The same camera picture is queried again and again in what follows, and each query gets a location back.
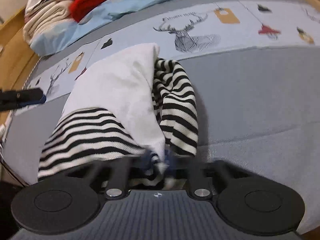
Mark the wooden bed frame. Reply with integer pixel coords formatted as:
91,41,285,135
0,6,41,126

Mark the cream folded blanket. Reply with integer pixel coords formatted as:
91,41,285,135
22,0,73,44

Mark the grey printed bed sheet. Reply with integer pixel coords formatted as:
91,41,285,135
3,0,319,233

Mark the striped white hooded sweater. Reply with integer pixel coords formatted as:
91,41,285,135
37,43,199,189

